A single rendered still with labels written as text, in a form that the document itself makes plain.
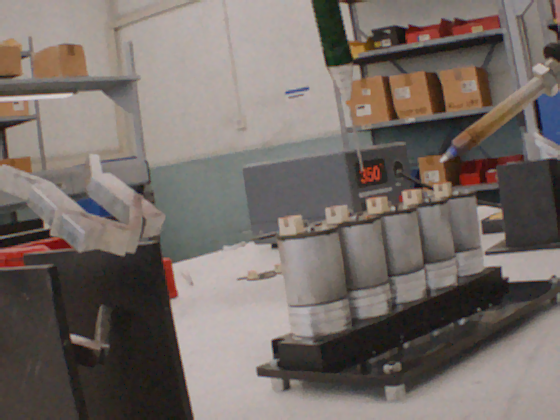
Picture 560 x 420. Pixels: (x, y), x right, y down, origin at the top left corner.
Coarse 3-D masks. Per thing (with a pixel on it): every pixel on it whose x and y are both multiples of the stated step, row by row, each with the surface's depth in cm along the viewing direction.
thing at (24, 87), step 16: (128, 48) 362; (128, 64) 363; (0, 80) 294; (16, 80) 301; (32, 80) 308; (48, 80) 316; (64, 80) 324; (80, 80) 332; (96, 80) 341; (112, 80) 350; (128, 80) 360; (0, 96) 312; (16, 96) 320; (144, 144) 366; (128, 160) 356; (144, 160) 366; (16, 208) 298; (0, 240) 288; (16, 240) 295; (32, 240) 303; (144, 240) 365
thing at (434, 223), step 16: (432, 208) 38; (448, 208) 38; (432, 224) 38; (448, 224) 38; (432, 240) 38; (448, 240) 38; (432, 256) 38; (448, 256) 38; (432, 272) 38; (448, 272) 38; (432, 288) 38
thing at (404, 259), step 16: (384, 224) 36; (400, 224) 36; (416, 224) 36; (384, 240) 36; (400, 240) 36; (416, 240) 36; (400, 256) 36; (416, 256) 36; (400, 272) 36; (416, 272) 36; (400, 288) 36; (416, 288) 36; (400, 304) 36
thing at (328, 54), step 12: (312, 0) 30; (324, 0) 30; (336, 0) 30; (324, 12) 30; (336, 12) 30; (324, 24) 30; (336, 24) 30; (324, 36) 30; (336, 36) 30; (324, 48) 31; (336, 48) 30; (348, 48) 31; (324, 60) 31; (336, 60) 31; (348, 60) 31
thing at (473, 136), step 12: (552, 60) 34; (540, 72) 34; (552, 72) 34; (528, 84) 34; (540, 84) 34; (552, 84) 34; (516, 96) 34; (528, 96) 34; (504, 108) 34; (516, 108) 34; (480, 120) 34; (492, 120) 34; (504, 120) 34; (468, 132) 34; (480, 132) 34; (492, 132) 34; (456, 144) 34; (468, 144) 34
